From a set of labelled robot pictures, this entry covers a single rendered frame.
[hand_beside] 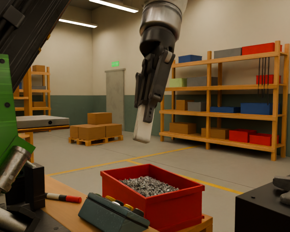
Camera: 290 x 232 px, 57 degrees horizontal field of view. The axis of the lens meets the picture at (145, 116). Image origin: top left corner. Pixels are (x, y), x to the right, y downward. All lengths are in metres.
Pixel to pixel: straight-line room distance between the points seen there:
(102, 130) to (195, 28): 3.54
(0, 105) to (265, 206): 0.59
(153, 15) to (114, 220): 0.43
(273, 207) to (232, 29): 6.19
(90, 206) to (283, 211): 0.42
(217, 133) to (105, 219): 5.63
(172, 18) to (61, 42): 10.15
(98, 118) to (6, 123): 6.75
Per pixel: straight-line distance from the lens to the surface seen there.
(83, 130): 6.73
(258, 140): 5.67
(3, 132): 0.57
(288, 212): 0.67
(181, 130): 6.80
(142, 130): 0.50
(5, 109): 0.58
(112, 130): 7.11
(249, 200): 0.69
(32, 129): 0.72
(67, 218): 0.70
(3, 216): 0.53
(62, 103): 10.50
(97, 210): 0.64
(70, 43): 10.85
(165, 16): 0.59
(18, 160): 0.53
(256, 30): 6.44
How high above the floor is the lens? 1.19
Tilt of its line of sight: 4 degrees down
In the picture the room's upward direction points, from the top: straight up
